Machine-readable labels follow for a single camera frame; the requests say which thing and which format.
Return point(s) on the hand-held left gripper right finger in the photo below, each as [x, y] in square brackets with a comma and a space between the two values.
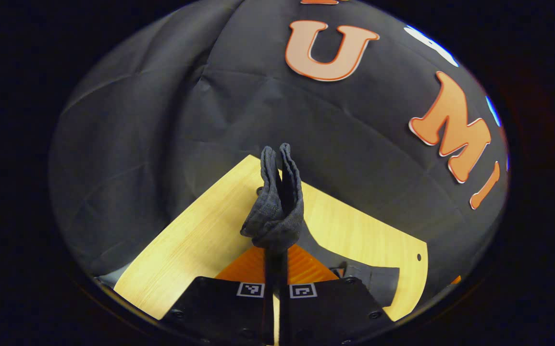
[325, 307]

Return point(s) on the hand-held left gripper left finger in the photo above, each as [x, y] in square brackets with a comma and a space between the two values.
[224, 307]

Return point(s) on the dark grey jeans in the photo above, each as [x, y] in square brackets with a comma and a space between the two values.
[277, 206]

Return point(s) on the black backdrop cloth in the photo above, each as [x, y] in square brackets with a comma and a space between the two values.
[162, 120]

